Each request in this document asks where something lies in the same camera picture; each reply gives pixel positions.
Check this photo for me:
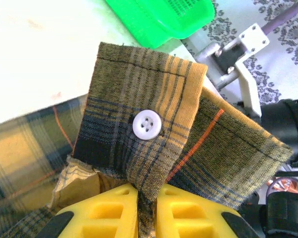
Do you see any yellow plaid long sleeve shirt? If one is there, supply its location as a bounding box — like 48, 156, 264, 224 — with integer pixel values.
0, 41, 294, 238

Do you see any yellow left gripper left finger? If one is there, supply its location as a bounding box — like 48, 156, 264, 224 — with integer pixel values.
55, 183, 140, 238

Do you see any brown foil snack packet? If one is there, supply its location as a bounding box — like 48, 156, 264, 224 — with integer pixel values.
267, 177, 298, 196

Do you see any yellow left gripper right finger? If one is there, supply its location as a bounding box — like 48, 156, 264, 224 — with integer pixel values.
153, 183, 241, 238

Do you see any green plastic basket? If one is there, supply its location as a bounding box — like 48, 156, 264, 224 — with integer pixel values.
105, 0, 216, 49

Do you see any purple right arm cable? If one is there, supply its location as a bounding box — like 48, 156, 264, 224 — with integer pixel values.
262, 0, 298, 33

